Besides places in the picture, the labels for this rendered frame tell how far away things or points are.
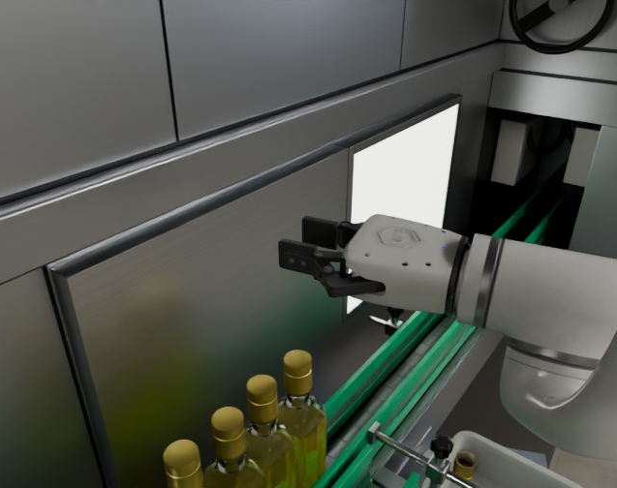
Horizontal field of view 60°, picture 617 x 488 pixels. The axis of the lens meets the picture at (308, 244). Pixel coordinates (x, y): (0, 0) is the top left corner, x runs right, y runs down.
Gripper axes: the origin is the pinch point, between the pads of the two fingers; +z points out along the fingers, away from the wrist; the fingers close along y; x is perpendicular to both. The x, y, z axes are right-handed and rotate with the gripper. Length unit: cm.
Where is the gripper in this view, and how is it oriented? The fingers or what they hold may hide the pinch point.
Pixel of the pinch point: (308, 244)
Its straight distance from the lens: 55.0
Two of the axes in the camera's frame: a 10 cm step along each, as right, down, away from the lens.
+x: 0.0, 8.8, 4.8
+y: -4.0, 4.4, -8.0
